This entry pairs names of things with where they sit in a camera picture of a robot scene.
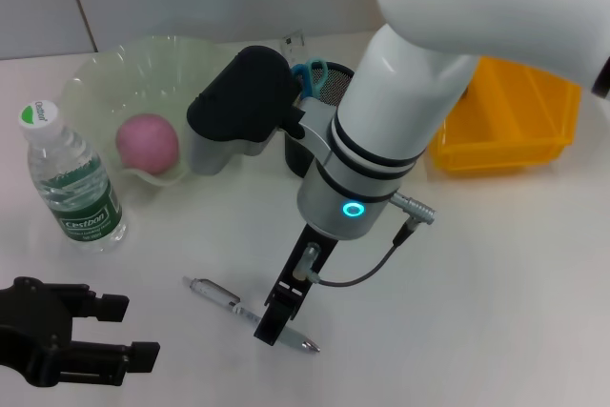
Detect black mesh cup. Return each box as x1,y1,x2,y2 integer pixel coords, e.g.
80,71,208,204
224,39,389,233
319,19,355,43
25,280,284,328
284,62,356,178

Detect transparent plastic ruler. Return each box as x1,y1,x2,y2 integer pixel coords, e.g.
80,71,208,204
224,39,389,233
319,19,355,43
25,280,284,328
280,29,307,65

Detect grey and clear pen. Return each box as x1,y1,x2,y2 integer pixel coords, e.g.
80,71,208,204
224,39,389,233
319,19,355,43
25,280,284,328
182,275,321,356

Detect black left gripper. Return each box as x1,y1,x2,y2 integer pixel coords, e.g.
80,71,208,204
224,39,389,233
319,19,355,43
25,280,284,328
0,275,161,389

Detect clear green-labelled water bottle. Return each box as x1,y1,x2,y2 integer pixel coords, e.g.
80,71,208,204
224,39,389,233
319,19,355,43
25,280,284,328
18,100,129,254

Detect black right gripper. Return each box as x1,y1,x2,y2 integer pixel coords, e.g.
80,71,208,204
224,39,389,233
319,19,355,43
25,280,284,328
254,223,338,347

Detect blue scissors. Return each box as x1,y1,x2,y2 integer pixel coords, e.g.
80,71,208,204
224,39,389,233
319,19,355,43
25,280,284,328
291,57,329,101

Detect pale green glass fruit plate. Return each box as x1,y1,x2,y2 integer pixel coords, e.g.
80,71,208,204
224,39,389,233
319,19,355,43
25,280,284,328
61,34,239,189

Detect yellow plastic bin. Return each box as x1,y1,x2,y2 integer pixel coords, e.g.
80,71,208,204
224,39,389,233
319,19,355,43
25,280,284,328
428,56,583,177

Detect pink peach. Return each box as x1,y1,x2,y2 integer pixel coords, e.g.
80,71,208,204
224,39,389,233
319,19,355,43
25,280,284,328
115,113,181,175

